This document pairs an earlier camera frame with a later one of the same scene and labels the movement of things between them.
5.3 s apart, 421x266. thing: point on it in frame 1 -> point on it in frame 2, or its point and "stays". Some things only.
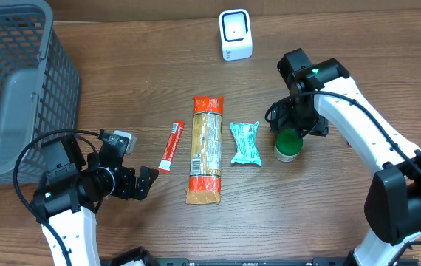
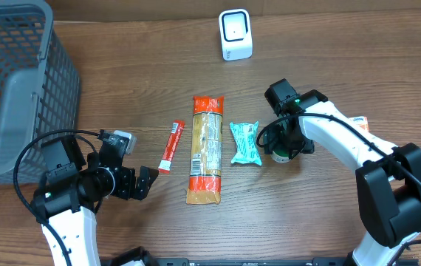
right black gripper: (319, 123) -> (269, 138)
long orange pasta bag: (205, 175) stays
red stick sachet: (170, 150) stays
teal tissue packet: (245, 134) stays
